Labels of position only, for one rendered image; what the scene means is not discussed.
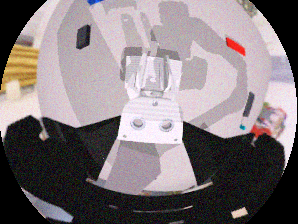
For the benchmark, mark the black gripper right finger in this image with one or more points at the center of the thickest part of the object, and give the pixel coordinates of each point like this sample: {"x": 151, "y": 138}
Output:
{"x": 208, "y": 153}

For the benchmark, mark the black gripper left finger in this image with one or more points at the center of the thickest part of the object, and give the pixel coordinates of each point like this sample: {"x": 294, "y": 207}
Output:
{"x": 89, "y": 144}

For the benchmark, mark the red flat bar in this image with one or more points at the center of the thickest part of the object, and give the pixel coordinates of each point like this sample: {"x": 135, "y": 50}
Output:
{"x": 233, "y": 44}

